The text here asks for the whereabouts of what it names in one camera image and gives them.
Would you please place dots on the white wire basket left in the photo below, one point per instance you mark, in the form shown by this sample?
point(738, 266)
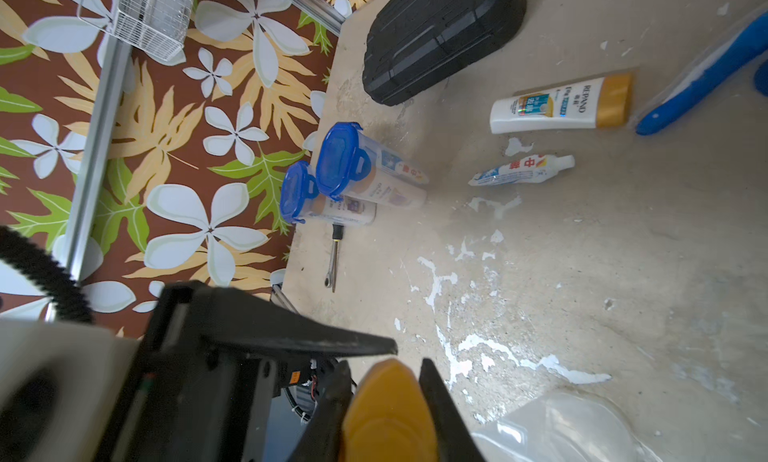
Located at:
point(156, 27)

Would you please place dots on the white bottle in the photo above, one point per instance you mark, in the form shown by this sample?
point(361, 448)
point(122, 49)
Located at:
point(388, 418)

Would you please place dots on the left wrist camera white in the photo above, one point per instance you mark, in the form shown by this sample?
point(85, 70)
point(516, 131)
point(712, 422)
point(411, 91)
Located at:
point(59, 385)

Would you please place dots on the black plastic tool case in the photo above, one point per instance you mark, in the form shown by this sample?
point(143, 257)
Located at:
point(414, 44)

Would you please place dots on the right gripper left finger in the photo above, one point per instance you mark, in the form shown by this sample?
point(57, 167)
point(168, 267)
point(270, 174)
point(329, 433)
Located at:
point(321, 440)

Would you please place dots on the toothpaste tube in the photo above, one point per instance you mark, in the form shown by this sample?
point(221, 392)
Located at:
point(531, 169)

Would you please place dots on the white bottle horizontal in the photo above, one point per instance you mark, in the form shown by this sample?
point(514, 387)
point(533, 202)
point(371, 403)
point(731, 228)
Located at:
point(601, 102)

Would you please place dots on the blue lid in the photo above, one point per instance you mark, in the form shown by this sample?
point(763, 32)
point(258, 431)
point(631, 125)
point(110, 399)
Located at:
point(760, 79)
point(342, 160)
point(299, 189)

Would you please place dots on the blue toothbrush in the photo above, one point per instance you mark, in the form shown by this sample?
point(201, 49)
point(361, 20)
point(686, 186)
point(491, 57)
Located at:
point(739, 46)

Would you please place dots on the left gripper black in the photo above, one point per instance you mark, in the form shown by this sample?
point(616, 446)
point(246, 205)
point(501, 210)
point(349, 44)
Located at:
point(203, 377)

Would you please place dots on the black yellow screwdriver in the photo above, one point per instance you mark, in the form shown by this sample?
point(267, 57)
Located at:
point(331, 275)

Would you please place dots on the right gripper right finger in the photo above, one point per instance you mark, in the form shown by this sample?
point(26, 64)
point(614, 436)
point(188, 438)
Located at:
point(454, 442)

